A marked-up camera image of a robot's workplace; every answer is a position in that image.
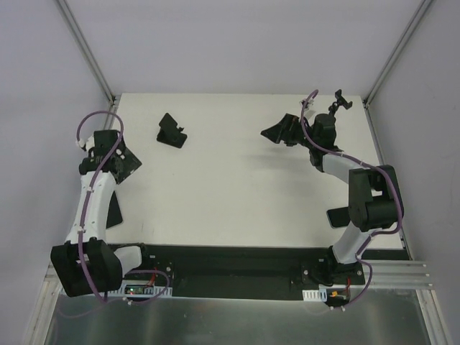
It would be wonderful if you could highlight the black smartphone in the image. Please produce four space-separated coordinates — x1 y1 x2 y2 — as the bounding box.
106 192 123 229
326 207 350 229

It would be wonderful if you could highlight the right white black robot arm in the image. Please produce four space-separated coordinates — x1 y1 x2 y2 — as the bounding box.
261 111 404 286

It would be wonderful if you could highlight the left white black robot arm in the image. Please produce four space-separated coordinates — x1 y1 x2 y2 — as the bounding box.
50 129 152 297

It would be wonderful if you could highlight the black round-base clamp phone stand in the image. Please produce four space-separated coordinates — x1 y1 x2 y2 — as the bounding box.
325 89 353 148

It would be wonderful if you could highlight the black folding phone stand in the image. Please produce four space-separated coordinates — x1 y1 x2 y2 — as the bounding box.
157 113 188 149

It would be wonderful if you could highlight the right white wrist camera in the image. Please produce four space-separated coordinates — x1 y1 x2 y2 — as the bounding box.
300 99 316 121

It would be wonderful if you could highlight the left aluminium frame post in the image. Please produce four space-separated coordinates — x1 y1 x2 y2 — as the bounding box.
55 0 119 105

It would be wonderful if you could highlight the aluminium frame post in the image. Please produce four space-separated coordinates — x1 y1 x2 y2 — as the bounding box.
362 0 436 107
55 0 119 105

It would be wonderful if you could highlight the left white slotted cable duct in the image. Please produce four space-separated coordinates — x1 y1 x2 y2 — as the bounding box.
108 283 173 299

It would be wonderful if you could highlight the white slotted cable duct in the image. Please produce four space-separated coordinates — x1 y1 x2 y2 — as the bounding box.
108 283 173 299
302 288 328 303

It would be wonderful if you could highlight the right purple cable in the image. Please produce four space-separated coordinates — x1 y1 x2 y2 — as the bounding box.
300 89 405 313

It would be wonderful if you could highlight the front aluminium rail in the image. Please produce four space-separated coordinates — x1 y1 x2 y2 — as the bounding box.
45 253 434 288

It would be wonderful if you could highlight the right white slotted cable duct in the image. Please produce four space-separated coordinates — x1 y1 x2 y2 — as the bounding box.
302 288 328 303

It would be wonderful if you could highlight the right aluminium frame post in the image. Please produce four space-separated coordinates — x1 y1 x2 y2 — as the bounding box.
362 0 436 107

